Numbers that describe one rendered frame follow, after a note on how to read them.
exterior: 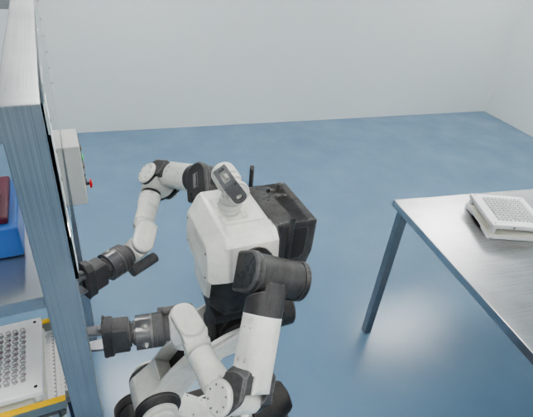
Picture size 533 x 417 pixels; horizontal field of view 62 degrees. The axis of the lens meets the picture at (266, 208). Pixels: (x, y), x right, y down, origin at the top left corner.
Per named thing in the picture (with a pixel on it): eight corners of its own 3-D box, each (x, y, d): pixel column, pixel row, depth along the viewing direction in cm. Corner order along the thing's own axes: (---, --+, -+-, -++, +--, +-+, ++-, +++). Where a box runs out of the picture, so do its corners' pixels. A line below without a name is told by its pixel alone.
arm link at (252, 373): (279, 423, 98) (295, 321, 102) (238, 429, 89) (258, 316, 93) (242, 407, 106) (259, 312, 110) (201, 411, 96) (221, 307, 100)
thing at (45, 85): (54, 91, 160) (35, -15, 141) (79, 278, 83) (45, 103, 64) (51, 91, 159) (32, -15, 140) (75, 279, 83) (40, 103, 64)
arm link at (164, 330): (154, 359, 114) (198, 352, 118) (152, 332, 108) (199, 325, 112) (151, 325, 123) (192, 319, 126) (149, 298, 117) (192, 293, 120)
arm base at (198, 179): (217, 187, 147) (237, 165, 141) (228, 218, 140) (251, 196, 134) (179, 179, 136) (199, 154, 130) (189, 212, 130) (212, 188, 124)
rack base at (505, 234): (516, 209, 206) (518, 205, 205) (544, 242, 186) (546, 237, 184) (464, 205, 205) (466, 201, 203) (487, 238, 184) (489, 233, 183)
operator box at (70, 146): (84, 183, 195) (75, 127, 181) (88, 203, 183) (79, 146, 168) (69, 184, 193) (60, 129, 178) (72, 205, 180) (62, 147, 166)
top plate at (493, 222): (520, 200, 203) (522, 197, 202) (549, 232, 183) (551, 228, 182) (468, 196, 202) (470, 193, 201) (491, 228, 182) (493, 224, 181)
